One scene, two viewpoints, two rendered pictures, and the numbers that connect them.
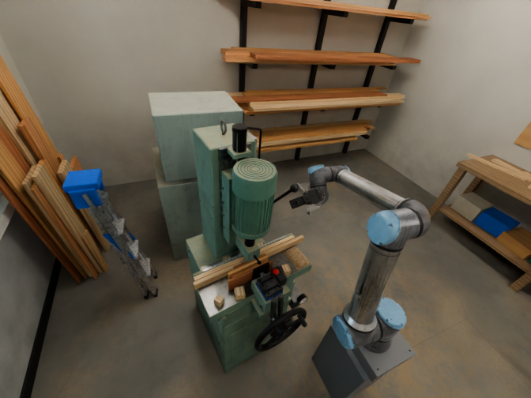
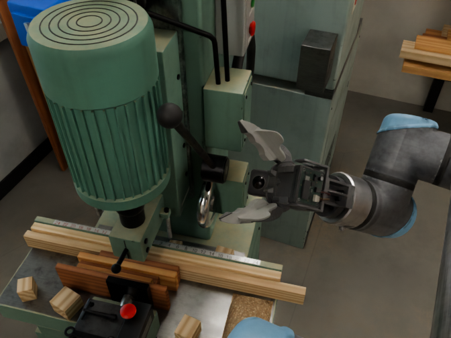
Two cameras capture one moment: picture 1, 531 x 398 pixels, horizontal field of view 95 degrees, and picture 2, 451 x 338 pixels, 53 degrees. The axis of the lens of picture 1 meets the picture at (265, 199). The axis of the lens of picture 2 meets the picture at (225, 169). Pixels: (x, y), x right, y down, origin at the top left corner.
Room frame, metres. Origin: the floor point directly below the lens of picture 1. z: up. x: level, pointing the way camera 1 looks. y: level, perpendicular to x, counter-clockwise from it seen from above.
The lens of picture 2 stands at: (0.55, -0.53, 1.79)
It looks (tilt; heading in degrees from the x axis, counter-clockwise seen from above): 44 degrees down; 49
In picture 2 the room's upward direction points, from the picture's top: straight up
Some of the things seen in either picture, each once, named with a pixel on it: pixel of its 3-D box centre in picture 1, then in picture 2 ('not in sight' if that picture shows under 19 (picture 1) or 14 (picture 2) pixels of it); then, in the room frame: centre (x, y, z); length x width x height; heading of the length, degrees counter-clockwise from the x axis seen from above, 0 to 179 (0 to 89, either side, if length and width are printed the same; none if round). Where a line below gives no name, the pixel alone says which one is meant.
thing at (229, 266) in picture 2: (249, 257); (152, 255); (0.82, 0.05, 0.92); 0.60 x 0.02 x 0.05; 126
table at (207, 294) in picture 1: (260, 282); (134, 316); (0.71, -0.02, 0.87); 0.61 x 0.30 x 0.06; 126
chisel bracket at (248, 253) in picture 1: (247, 246); (140, 226); (0.81, 0.06, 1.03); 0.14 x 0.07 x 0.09; 36
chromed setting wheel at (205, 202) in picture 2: not in sight; (208, 201); (0.97, 0.03, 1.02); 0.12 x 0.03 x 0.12; 36
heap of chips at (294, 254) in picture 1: (297, 255); (247, 322); (0.87, -0.21, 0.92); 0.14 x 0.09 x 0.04; 36
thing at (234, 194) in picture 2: not in sight; (227, 187); (1.03, 0.03, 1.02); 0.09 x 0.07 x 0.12; 126
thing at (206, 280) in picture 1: (254, 259); (158, 265); (0.81, 0.02, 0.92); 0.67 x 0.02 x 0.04; 126
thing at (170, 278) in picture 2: (248, 268); (127, 271); (0.75, 0.05, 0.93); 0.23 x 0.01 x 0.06; 126
